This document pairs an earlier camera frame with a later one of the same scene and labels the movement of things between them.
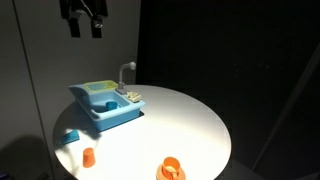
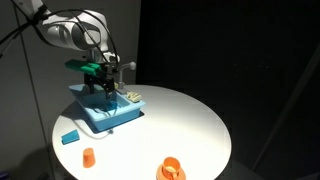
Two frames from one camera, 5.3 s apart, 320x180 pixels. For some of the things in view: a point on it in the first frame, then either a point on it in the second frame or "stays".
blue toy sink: x=108 y=109 stays
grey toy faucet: x=121 y=83 stays
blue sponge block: x=70 y=137 stays
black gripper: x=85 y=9 -> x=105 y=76
